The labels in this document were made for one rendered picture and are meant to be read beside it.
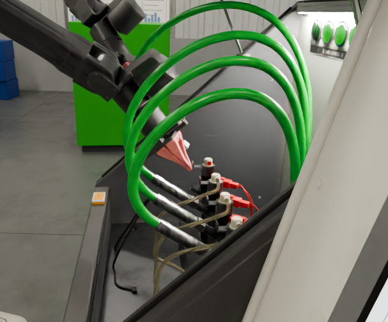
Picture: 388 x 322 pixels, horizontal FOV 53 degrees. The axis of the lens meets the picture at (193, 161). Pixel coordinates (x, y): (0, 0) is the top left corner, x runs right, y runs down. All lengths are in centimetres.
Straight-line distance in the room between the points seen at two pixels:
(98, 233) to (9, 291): 153
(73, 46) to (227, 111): 51
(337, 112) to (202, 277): 23
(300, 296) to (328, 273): 5
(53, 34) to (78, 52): 5
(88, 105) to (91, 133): 30
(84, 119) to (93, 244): 334
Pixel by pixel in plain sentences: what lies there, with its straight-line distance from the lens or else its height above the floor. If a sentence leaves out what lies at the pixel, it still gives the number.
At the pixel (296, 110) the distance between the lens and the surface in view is 61.
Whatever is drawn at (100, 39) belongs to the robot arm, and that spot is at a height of 135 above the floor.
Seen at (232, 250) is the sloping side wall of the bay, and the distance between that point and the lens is 46.
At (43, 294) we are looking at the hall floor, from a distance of 232.
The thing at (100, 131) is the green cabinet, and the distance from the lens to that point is 417.
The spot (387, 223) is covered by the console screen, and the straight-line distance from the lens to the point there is 30.
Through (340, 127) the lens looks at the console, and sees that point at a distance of 37.
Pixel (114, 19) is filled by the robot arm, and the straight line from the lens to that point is 91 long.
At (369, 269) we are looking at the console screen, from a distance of 31.
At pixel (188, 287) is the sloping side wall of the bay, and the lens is 47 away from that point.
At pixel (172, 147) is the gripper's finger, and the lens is 73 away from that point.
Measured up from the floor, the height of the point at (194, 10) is 141.
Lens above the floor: 141
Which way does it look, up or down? 21 degrees down
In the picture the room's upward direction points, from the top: 2 degrees clockwise
